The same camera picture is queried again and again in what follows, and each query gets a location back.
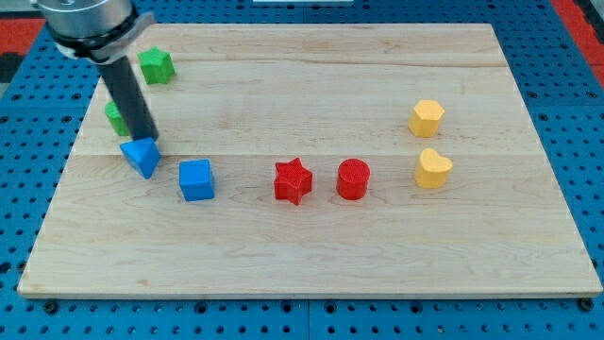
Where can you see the yellow hexagon block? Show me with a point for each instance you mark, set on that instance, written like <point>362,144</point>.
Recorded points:
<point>426,118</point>

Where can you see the blue triangle block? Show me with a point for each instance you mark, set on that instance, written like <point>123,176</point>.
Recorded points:
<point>142,155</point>

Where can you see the red star block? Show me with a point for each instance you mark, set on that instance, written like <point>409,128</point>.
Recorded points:
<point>292,181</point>

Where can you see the light wooden board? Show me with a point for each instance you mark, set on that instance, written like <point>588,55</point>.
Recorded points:
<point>248,96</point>

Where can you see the yellow heart block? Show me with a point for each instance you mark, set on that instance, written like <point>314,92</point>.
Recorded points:
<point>432,169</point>

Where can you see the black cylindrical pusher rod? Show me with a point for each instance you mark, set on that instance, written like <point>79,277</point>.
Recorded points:
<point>125,91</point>

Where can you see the green cylinder block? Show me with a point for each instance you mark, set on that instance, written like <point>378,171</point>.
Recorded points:
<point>115,119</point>

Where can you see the red cylinder block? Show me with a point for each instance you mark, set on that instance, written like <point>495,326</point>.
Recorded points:
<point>353,177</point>

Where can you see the blue cube block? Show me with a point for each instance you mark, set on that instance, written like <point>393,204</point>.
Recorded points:
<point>196,180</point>

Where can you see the green star block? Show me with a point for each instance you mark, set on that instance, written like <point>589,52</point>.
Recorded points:
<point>156,65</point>

